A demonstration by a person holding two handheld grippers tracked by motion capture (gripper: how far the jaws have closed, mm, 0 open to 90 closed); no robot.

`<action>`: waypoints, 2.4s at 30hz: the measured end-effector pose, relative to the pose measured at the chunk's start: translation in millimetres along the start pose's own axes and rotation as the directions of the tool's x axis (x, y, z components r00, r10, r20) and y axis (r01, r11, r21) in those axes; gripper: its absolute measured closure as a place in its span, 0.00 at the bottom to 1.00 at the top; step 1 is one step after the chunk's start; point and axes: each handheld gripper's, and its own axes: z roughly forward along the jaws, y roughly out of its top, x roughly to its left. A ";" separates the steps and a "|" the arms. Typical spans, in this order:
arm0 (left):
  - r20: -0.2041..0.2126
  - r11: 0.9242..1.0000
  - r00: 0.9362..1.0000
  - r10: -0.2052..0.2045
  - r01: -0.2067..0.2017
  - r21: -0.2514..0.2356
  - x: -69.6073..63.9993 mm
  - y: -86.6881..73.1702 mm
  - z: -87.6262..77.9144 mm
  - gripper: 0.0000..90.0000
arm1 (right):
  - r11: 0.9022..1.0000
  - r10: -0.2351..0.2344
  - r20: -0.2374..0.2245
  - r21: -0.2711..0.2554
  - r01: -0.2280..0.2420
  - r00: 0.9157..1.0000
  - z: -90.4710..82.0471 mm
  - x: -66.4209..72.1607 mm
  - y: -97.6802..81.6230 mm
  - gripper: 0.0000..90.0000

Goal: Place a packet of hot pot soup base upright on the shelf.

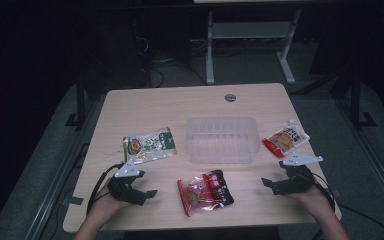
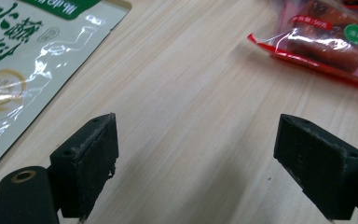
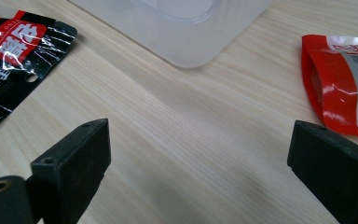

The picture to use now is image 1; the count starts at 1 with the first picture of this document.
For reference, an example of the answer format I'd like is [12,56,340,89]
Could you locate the green and white snack packet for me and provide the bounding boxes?
[122,126,178,168]

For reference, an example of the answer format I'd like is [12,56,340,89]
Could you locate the black metal stand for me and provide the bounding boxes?
[348,64,378,129]
[64,74,88,129]

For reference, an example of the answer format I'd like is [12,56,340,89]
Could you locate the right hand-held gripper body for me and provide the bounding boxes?
[273,152,324,197]

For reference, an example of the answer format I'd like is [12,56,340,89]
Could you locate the person's right hand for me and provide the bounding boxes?
[288,181,336,222]

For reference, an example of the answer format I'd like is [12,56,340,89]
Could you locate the clear plastic container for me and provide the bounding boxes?
[185,115,260,165]

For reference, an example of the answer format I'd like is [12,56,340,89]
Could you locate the red and white snack packet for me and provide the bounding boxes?
[261,119,311,159]

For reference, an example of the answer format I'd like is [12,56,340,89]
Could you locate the person's left hand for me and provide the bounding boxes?
[87,178,132,231]

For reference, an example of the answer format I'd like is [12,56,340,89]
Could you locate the white metal table frame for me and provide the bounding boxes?
[205,9,303,85]

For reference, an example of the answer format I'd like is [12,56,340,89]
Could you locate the hand-held gripper black cable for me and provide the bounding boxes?
[311,171,336,213]
[86,163,124,216]

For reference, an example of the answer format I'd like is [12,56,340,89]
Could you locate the left hand-held gripper black cable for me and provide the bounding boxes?
[86,163,124,216]

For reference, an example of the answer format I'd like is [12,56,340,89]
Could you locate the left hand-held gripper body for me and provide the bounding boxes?
[107,159,148,206]

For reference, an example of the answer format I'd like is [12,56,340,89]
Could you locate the black floor cables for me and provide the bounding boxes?
[144,36,208,88]

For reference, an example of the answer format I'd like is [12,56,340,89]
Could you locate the black floor cable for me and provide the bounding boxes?
[338,202,384,240]

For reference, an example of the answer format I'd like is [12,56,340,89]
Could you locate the red and black snack packet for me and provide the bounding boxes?
[176,169,235,218]

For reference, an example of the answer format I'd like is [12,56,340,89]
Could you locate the right hand-held gripper black cable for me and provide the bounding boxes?
[311,171,336,213]

